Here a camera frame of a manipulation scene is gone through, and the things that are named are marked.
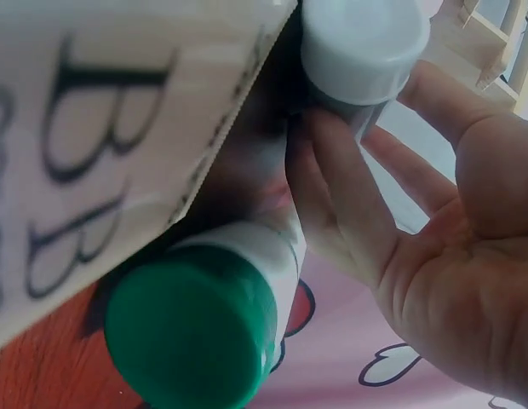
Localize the white lettered cardboard box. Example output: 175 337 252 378
0 0 300 355

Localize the clear jar with white cap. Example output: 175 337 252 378
298 0 432 144

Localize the person's right hand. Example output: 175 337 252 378
284 60 528 409

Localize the white bottle with green cap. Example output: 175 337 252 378
103 220 317 409

